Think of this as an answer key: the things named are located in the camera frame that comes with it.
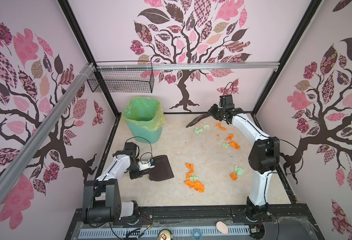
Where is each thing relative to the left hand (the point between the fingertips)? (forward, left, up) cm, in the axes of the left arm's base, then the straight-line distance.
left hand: (136, 172), depth 86 cm
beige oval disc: (-27, -46, 0) cm, 53 cm away
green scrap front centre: (-2, -34, -1) cm, 34 cm away
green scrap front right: (+1, -61, -1) cm, 61 cm away
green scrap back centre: (+32, -40, -2) cm, 52 cm away
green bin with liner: (+37, -1, +8) cm, 38 cm away
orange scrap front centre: (-6, -35, -2) cm, 36 cm away
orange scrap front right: (-2, -57, -1) cm, 58 cm away
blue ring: (-29, -33, -3) cm, 44 cm away
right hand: (+35, -44, +19) cm, 60 cm away
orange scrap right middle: (+21, -62, 0) cm, 66 cm away
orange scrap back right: (+38, -56, -1) cm, 67 cm away
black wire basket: (+52, +11, +31) cm, 61 cm away
